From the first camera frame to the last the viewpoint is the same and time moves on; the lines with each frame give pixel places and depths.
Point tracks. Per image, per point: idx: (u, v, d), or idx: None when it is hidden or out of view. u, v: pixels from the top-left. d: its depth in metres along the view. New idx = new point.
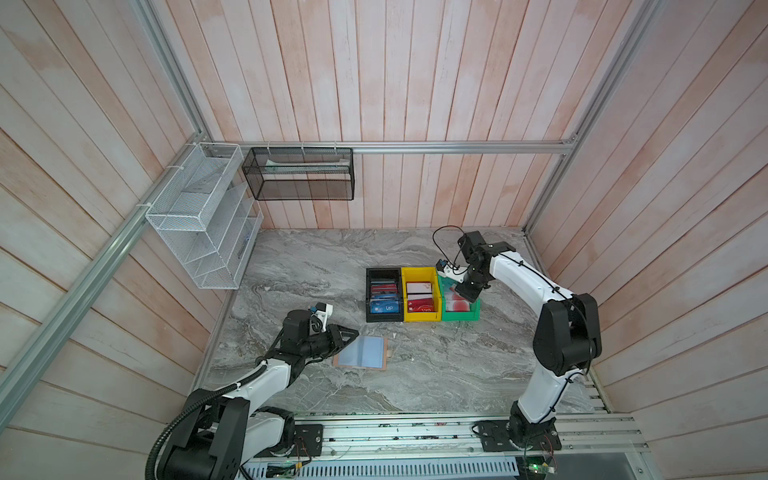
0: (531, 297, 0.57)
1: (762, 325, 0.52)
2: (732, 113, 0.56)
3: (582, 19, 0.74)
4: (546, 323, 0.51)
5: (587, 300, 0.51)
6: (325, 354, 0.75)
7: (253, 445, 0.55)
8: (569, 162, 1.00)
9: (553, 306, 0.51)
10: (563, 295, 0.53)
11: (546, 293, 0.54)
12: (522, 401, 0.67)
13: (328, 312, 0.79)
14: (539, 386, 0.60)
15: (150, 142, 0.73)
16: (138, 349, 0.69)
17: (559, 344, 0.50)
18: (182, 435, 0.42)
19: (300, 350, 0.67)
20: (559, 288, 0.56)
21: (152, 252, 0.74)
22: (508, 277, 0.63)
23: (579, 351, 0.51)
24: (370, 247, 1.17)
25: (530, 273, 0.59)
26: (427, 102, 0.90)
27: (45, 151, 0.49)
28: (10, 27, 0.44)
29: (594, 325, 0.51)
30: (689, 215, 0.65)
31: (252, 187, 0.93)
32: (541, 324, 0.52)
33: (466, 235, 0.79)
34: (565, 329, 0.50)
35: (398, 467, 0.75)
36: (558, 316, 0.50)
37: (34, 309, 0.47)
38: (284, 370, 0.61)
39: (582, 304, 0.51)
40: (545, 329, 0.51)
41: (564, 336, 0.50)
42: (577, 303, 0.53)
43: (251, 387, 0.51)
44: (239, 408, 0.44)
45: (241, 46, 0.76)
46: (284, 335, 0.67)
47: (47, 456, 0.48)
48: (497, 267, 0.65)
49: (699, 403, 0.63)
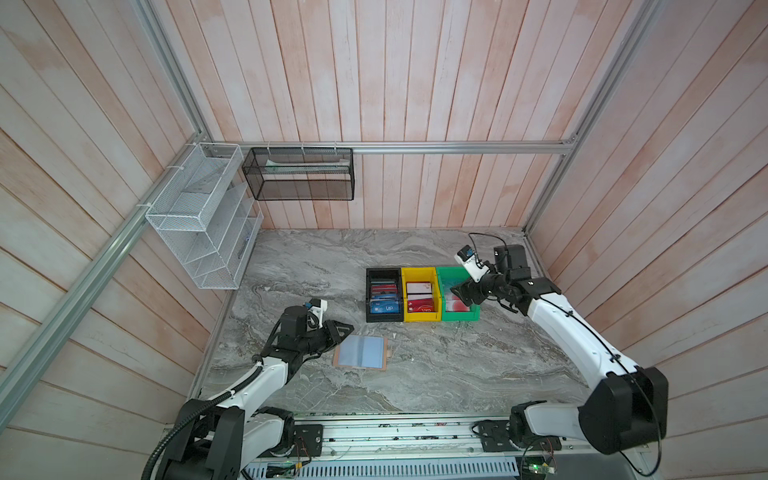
0: (579, 357, 0.48)
1: (762, 325, 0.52)
2: (732, 114, 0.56)
3: (581, 19, 0.74)
4: (600, 401, 0.43)
5: (655, 379, 0.42)
6: (320, 345, 0.76)
7: (253, 448, 0.55)
8: (569, 162, 1.00)
9: (612, 386, 0.42)
10: (624, 367, 0.44)
11: (605, 363, 0.45)
12: (530, 408, 0.65)
13: (323, 308, 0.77)
14: (558, 417, 0.56)
15: (150, 143, 0.73)
16: (138, 349, 0.69)
17: (618, 430, 0.42)
18: (177, 449, 0.41)
19: (298, 347, 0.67)
20: (620, 357, 0.46)
21: (152, 252, 0.74)
22: (549, 325, 0.55)
23: (640, 437, 0.43)
24: (369, 247, 1.17)
25: (579, 327, 0.51)
26: (427, 103, 0.90)
27: (44, 150, 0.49)
28: (10, 27, 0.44)
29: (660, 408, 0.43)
30: (688, 215, 0.65)
31: (252, 187, 0.93)
32: (594, 399, 0.44)
33: (508, 252, 0.65)
34: (626, 416, 0.42)
35: (398, 467, 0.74)
36: (618, 401, 0.41)
37: (34, 309, 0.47)
38: (279, 371, 0.60)
39: (648, 384, 0.42)
40: (599, 407, 0.43)
41: (626, 422, 0.42)
42: (640, 379, 0.45)
43: (246, 394, 0.50)
44: (234, 419, 0.43)
45: (242, 47, 0.77)
46: (282, 332, 0.69)
47: (47, 457, 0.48)
48: (536, 310, 0.57)
49: (699, 404, 0.63)
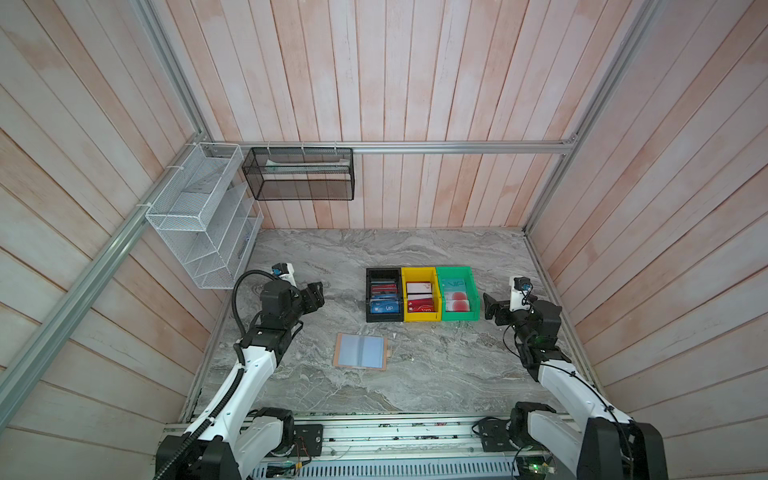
0: (578, 409, 0.50)
1: (761, 325, 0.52)
2: (732, 114, 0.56)
3: (581, 19, 0.74)
4: (590, 443, 0.44)
5: (648, 432, 0.43)
6: (298, 312, 0.70)
7: (255, 453, 0.55)
8: (569, 162, 1.00)
9: (600, 427, 0.44)
10: (615, 416, 0.46)
11: (597, 410, 0.48)
12: (533, 414, 0.65)
13: (290, 273, 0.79)
14: (558, 442, 0.55)
15: (150, 143, 0.73)
16: (138, 350, 0.70)
17: (604, 474, 0.42)
18: None
19: (282, 323, 0.62)
20: (614, 409, 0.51)
21: (152, 252, 0.74)
22: (556, 385, 0.58)
23: None
24: (370, 247, 1.17)
25: (579, 383, 0.54)
26: (427, 103, 0.90)
27: (44, 150, 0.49)
28: (9, 27, 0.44)
29: (657, 469, 0.41)
30: (689, 215, 0.65)
31: (252, 187, 0.93)
32: (587, 445, 0.44)
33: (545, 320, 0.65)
34: (611, 459, 0.42)
35: (398, 467, 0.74)
36: (601, 436, 0.43)
37: (34, 309, 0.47)
38: (262, 363, 0.54)
39: (641, 437, 0.42)
40: (591, 452, 0.43)
41: (612, 469, 0.42)
42: (637, 435, 0.45)
43: (228, 414, 0.45)
44: (219, 452, 0.39)
45: (242, 47, 0.77)
46: (264, 310, 0.62)
47: (48, 457, 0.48)
48: (544, 373, 0.61)
49: (699, 404, 0.63)
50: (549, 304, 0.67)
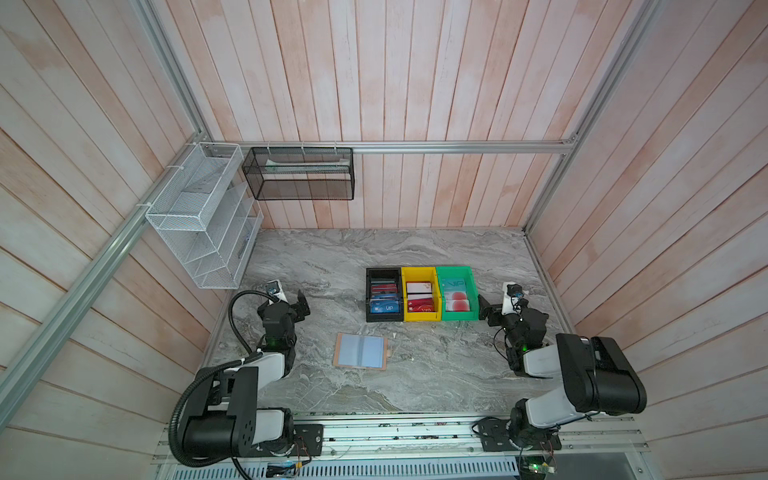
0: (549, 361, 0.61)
1: (761, 325, 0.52)
2: (732, 114, 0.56)
3: (581, 19, 0.74)
4: (563, 356, 0.52)
5: (605, 338, 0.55)
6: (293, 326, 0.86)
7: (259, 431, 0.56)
8: (569, 162, 1.00)
9: (567, 336, 0.53)
10: None
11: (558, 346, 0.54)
12: (532, 401, 0.66)
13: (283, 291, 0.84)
14: (555, 404, 0.57)
15: (150, 143, 0.73)
16: (138, 349, 0.69)
17: (579, 364, 0.49)
18: (197, 407, 0.44)
19: (287, 344, 0.72)
20: None
21: (152, 252, 0.74)
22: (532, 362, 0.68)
23: (609, 378, 0.47)
24: (370, 247, 1.17)
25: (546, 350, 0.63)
26: (427, 102, 0.90)
27: (43, 149, 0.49)
28: (9, 26, 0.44)
29: (619, 358, 0.50)
30: (689, 215, 0.65)
31: (252, 187, 0.93)
32: (561, 362, 0.53)
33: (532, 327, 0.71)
34: (581, 353, 0.50)
35: (397, 467, 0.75)
36: (568, 339, 0.53)
37: (34, 309, 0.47)
38: (278, 358, 0.64)
39: (598, 340, 0.55)
40: (566, 361, 0.51)
41: (584, 359, 0.50)
42: (598, 345, 0.55)
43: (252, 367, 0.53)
44: (250, 376, 0.47)
45: (242, 46, 0.76)
46: (269, 334, 0.69)
47: (48, 456, 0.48)
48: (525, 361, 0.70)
49: (699, 403, 0.63)
50: (536, 314, 0.73)
